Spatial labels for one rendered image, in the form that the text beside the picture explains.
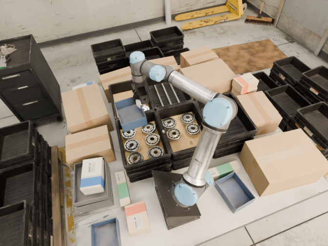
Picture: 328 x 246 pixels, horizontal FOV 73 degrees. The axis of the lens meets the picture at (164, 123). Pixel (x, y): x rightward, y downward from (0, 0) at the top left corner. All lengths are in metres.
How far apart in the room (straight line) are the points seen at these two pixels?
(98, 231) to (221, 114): 1.00
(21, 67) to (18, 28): 2.14
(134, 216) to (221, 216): 0.52
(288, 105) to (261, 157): 1.26
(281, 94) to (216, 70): 0.98
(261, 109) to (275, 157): 0.44
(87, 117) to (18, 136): 0.94
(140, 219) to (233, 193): 0.61
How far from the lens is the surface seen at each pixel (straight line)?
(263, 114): 1.77
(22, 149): 2.37
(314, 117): 2.47
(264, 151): 1.51
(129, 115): 1.40
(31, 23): 4.62
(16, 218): 2.03
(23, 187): 2.27
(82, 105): 1.83
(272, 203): 1.59
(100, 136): 1.62
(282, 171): 1.48
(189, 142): 1.54
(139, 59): 1.13
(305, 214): 2.47
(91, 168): 1.46
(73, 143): 1.66
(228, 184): 1.56
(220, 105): 0.93
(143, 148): 1.53
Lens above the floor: 2.09
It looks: 50 degrees down
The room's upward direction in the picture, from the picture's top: 5 degrees counter-clockwise
